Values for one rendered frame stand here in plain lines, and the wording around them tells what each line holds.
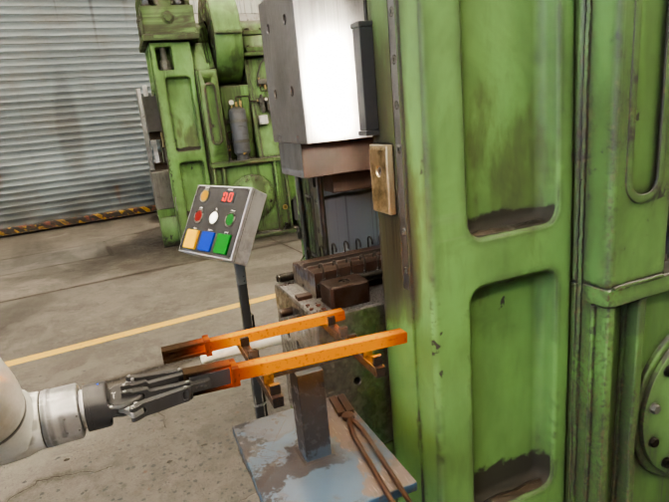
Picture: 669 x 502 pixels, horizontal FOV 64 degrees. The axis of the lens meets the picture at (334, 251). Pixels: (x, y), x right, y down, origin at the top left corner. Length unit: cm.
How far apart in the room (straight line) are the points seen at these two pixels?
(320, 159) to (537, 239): 61
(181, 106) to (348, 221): 473
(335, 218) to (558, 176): 75
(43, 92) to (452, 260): 850
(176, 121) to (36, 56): 350
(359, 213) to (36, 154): 784
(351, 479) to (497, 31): 105
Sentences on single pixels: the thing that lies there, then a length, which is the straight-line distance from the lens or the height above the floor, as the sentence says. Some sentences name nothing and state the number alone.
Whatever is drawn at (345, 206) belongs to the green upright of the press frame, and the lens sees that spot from 184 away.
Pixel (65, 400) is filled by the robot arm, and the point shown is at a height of 105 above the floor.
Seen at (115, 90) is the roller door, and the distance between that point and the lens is 944.
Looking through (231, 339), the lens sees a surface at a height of 97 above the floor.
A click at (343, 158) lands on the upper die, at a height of 131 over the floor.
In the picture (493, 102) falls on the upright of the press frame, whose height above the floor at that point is 143.
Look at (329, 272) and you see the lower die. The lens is 157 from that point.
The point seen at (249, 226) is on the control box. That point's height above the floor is 106.
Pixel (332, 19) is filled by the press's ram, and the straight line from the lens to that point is 149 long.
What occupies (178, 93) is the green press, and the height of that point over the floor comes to 176.
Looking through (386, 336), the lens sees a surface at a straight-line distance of 108.
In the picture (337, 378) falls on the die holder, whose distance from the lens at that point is 152.
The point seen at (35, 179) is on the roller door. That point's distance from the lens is 938.
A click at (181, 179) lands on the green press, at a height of 81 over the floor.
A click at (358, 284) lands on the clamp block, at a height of 97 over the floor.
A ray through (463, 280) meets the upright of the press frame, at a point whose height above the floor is 103.
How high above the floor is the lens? 145
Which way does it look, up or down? 15 degrees down
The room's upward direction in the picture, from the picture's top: 5 degrees counter-clockwise
